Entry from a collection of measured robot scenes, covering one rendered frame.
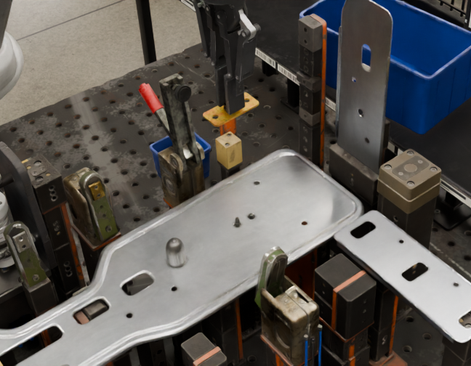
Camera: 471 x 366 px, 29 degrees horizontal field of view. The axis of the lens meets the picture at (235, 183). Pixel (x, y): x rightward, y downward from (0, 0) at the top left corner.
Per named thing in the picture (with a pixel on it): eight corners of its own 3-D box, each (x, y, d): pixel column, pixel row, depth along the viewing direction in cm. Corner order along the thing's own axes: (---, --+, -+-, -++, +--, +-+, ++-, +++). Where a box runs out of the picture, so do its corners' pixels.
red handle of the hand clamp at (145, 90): (181, 162, 157) (133, 87, 159) (178, 166, 159) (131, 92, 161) (200, 152, 159) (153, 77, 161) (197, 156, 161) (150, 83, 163)
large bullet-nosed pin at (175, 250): (175, 277, 149) (171, 250, 145) (164, 266, 151) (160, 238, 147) (190, 267, 151) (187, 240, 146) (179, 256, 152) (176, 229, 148)
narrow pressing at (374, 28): (378, 177, 162) (391, 14, 138) (334, 145, 168) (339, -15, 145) (380, 176, 162) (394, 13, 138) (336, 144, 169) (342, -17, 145)
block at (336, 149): (365, 290, 182) (373, 181, 161) (325, 255, 189) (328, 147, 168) (376, 282, 183) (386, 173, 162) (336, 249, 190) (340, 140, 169)
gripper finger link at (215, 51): (211, 8, 125) (204, 3, 125) (211, 70, 133) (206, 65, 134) (233, -2, 126) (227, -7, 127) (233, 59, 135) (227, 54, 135)
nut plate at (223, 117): (216, 128, 135) (216, 121, 134) (201, 115, 137) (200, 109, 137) (260, 104, 139) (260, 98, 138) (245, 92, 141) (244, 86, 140)
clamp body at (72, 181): (110, 348, 175) (78, 212, 149) (80, 311, 182) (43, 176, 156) (150, 324, 179) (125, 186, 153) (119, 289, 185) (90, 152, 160)
